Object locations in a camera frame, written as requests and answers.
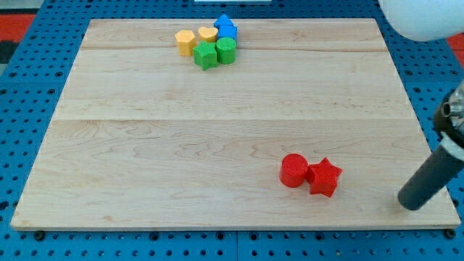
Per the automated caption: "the green cylinder block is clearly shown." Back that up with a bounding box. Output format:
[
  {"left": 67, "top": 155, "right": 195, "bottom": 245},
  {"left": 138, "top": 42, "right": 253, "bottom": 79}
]
[{"left": 215, "top": 37, "right": 236, "bottom": 65}]

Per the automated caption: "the blue cube block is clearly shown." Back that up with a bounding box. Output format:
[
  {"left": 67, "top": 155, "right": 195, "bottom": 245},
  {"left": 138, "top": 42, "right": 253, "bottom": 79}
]
[{"left": 217, "top": 25, "right": 238, "bottom": 41}]

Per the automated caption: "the yellow heart block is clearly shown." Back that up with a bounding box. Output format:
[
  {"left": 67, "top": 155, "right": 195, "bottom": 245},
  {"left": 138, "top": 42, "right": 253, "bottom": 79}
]
[{"left": 198, "top": 27, "right": 218, "bottom": 43}]

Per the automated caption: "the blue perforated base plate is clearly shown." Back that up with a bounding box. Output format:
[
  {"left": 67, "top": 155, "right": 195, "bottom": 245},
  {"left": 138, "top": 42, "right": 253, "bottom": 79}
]
[{"left": 1, "top": 0, "right": 463, "bottom": 260}]

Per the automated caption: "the red star block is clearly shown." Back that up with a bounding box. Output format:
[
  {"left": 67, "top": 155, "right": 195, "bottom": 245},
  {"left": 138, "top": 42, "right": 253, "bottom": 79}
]
[{"left": 307, "top": 157, "right": 343, "bottom": 197}]

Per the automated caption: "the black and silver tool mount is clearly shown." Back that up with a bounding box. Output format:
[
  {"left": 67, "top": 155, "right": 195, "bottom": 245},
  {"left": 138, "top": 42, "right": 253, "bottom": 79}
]
[{"left": 433, "top": 81, "right": 463, "bottom": 161}]

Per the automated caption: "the yellow hexagon block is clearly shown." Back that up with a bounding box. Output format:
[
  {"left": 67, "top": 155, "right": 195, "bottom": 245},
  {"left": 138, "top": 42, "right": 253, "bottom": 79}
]
[{"left": 175, "top": 30, "right": 196, "bottom": 57}]

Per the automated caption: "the blue triangle block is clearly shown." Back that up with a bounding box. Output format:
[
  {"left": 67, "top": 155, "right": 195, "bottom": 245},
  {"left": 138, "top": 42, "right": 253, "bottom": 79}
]
[{"left": 213, "top": 14, "right": 234, "bottom": 29}]

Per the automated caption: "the green star block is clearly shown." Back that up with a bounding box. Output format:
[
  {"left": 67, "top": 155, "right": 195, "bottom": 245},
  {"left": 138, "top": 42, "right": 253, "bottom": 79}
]
[{"left": 193, "top": 41, "right": 218, "bottom": 70}]

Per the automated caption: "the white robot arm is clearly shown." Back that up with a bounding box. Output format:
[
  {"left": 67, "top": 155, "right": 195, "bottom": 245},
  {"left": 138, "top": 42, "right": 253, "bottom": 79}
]
[{"left": 379, "top": 0, "right": 463, "bottom": 210}]

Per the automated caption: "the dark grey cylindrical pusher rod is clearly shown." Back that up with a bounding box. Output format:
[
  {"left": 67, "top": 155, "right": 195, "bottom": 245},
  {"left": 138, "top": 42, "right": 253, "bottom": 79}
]
[{"left": 397, "top": 144, "right": 463, "bottom": 210}]

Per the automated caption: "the light wooden board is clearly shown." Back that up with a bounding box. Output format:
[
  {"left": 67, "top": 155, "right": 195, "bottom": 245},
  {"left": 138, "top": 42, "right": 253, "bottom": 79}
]
[{"left": 11, "top": 18, "right": 460, "bottom": 231}]

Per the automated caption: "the red cylinder block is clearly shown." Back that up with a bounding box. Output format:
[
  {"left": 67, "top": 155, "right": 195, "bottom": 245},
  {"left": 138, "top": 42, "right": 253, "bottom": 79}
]
[{"left": 279, "top": 154, "right": 308, "bottom": 188}]

